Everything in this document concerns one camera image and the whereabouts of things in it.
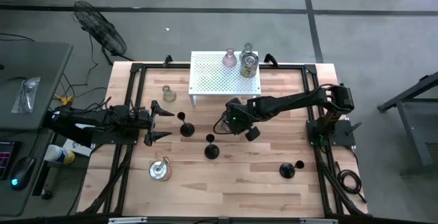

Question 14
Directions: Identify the backlit keyboard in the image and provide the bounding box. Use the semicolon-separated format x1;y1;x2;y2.
0;140;16;181

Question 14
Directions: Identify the grey desk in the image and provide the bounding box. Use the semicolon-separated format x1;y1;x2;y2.
0;127;55;217
0;40;75;132

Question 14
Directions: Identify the black metal candlestick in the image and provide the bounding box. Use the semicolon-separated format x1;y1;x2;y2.
279;160;305;179
177;111;196;138
204;134;220;160

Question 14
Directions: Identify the white perforated metal shelf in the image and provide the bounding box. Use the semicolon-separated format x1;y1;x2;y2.
188;51;262;108

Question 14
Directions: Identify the black aluminium table frame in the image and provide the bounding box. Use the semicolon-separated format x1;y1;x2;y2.
77;62;370;224

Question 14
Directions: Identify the black computer mouse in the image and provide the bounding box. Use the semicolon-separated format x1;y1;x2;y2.
9;155;36;190

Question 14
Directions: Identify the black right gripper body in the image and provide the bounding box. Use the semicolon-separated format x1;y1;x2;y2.
224;97;261;142

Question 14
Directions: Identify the black metal table stand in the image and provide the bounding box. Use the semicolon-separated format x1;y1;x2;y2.
377;71;438;177

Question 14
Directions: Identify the coiled black cable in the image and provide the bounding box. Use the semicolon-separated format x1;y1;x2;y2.
335;160;368;204

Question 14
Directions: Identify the pink glass candle holder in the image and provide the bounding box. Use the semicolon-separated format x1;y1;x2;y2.
222;46;238;69

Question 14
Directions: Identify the silver metal bracket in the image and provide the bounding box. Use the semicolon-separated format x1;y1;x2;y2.
107;216;148;224
300;218;339;224

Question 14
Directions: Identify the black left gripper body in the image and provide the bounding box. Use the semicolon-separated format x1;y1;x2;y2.
138;99;158;147

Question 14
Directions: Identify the yellow cable connector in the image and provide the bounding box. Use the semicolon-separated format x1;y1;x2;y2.
53;93;75;108

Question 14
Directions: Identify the olive gold tin can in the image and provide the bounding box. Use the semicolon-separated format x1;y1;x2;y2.
239;51;260;79

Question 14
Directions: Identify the clear plastic bag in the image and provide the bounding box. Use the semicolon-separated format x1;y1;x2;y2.
11;76;41;114

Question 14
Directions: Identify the black floor fan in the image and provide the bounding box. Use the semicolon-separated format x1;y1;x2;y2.
71;0;135;66

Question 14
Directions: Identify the green tinted glass candle holder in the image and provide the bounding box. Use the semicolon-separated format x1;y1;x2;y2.
162;85;177;103

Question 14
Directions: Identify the white yellow wipes canister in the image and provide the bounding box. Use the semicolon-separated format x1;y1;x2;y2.
43;144;76;165

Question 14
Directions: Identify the black diagonal bar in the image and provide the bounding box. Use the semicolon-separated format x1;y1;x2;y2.
42;121;95;147

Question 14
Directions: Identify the white paper sheet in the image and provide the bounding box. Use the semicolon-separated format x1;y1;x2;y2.
62;123;94;158

